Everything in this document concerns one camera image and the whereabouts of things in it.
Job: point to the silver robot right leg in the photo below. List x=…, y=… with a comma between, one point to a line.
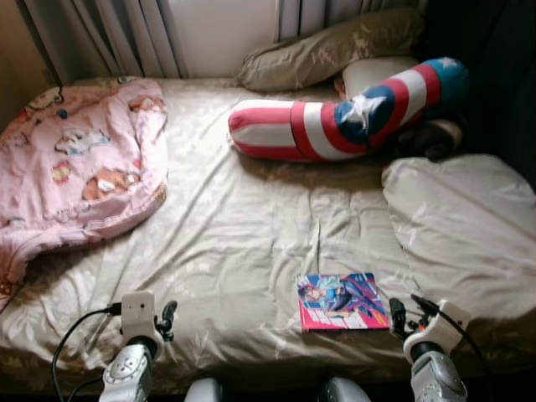
x=345, y=392

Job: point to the colourful comic book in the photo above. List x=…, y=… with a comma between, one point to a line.
x=343, y=301

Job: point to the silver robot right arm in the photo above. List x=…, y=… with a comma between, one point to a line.
x=440, y=381

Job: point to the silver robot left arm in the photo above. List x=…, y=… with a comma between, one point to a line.
x=130, y=373

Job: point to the small white pillow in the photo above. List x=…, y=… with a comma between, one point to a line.
x=368, y=74

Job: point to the khaki patterned pillow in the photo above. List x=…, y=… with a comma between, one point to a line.
x=327, y=54

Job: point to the pink cartoon print blanket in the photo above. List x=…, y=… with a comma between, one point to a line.
x=75, y=167

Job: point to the bed with floral sheet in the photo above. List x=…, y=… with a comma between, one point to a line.
x=251, y=226

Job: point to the dark upholstered furniture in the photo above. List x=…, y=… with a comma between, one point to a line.
x=494, y=84

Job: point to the black and beige plush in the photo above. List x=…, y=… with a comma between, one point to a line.
x=431, y=141

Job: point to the large cream satin pillow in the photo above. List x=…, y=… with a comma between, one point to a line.
x=469, y=234

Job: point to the red white blue star bolster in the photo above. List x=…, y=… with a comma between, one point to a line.
x=285, y=132

